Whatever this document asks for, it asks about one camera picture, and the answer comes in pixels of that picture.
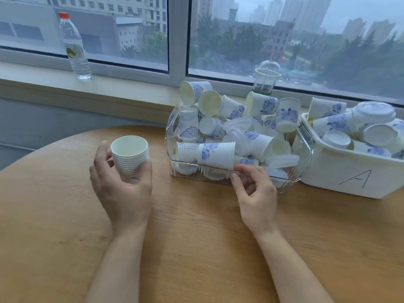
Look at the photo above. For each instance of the person's right forearm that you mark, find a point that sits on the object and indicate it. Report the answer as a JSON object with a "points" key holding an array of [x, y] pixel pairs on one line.
{"points": [[290, 271]]}

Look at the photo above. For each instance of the clear plastic dome-lid cup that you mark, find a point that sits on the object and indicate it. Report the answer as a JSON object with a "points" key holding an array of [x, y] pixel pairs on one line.
{"points": [[266, 80]]}

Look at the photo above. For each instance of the clear plastic storage bin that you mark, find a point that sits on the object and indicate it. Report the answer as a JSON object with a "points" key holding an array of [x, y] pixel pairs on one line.
{"points": [[290, 183]]}

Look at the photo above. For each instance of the person's left forearm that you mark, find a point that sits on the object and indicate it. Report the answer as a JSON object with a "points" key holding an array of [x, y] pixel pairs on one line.
{"points": [[123, 265]]}

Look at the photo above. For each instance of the clear water bottle red cap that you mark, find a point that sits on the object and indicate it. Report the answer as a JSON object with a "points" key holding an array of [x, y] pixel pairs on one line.
{"points": [[75, 50]]}

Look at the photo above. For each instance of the grey window frame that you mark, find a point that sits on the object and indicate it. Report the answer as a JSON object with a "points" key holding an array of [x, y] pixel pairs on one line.
{"points": [[178, 44]]}

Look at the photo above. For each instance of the beige window sill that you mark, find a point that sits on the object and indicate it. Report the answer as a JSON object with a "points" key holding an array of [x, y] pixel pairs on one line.
{"points": [[47, 88]]}

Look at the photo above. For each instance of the white plastic storage bin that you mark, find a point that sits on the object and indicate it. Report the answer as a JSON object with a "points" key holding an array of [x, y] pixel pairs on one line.
{"points": [[331, 176]]}

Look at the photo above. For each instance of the pile of printed paper cups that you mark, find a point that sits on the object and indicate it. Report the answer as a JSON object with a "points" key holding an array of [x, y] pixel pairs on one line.
{"points": [[328, 123], [262, 104]]}

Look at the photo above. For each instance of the stack of white paper cups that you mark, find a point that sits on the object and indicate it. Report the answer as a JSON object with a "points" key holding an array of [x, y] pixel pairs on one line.
{"points": [[129, 154]]}

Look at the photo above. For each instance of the person's left thumb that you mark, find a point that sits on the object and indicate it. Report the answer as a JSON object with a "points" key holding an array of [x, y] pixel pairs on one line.
{"points": [[146, 173]]}

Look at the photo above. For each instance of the white plastic cup lid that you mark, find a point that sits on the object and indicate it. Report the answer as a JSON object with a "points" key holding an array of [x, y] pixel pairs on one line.
{"points": [[374, 112]]}

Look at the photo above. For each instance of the blue floral paper cup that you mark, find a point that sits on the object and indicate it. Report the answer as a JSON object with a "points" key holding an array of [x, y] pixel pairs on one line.
{"points": [[216, 156]]}

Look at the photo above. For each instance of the person's right thumb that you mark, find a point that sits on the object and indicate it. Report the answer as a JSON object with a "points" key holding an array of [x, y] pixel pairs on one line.
{"points": [[240, 185]]}

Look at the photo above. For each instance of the person's right hand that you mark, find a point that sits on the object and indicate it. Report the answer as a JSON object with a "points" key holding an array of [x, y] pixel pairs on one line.
{"points": [[260, 208]]}

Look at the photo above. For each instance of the person's left hand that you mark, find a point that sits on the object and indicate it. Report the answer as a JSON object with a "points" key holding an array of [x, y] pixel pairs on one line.
{"points": [[126, 201]]}

